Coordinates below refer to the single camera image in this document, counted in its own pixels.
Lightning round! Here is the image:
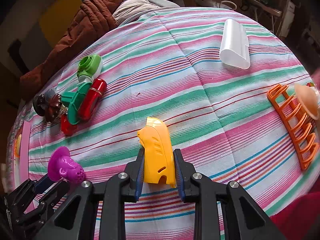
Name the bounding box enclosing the yellow plastic scissors cover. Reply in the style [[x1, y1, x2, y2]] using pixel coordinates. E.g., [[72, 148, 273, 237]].
[[137, 117, 176, 187]]

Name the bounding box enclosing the purple perforated plastic toy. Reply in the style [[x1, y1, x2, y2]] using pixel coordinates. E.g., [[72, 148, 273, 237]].
[[47, 146, 85, 184]]

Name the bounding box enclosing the red cylindrical tube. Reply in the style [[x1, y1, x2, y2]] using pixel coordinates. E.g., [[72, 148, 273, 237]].
[[78, 78, 107, 121]]

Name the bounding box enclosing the teal plastic holder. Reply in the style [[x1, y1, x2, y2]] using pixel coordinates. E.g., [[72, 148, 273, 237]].
[[61, 82, 92, 125]]

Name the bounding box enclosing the dark brown pumpkin ornament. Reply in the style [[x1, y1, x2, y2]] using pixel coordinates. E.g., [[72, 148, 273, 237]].
[[33, 93, 62, 122]]

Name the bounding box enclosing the green plug-in mosquito repeller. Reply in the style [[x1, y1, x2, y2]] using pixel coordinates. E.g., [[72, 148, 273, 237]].
[[77, 54, 103, 83]]

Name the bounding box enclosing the red puzzle piece block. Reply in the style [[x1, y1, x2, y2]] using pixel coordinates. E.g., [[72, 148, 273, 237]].
[[60, 114, 78, 136]]

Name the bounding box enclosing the clear cup with black base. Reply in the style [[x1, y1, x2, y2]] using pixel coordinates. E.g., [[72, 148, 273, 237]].
[[44, 88, 57, 101]]

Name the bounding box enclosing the pink shallow box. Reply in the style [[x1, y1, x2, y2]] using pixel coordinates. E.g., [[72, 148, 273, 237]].
[[13, 121, 31, 189]]

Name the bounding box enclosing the striped bed sheet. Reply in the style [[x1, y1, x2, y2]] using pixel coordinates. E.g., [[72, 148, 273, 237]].
[[5, 6, 320, 240]]

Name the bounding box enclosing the orange plastic rack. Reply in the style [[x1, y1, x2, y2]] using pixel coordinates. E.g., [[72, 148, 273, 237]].
[[267, 84, 319, 171]]

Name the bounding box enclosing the white plastic cover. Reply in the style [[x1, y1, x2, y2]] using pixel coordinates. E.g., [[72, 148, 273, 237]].
[[219, 18, 251, 69]]

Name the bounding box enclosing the peach suction cup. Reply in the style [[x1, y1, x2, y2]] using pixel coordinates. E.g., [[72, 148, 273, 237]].
[[294, 82, 319, 120]]

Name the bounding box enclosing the brown quilted blanket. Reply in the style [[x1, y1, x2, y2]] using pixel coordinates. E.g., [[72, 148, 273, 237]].
[[20, 0, 123, 102]]

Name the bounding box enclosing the striped pillow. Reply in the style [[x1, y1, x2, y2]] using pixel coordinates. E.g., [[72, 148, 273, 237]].
[[112, 0, 179, 26]]

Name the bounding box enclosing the multicolour headboard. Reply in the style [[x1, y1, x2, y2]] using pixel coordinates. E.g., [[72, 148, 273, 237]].
[[1, 0, 84, 76]]

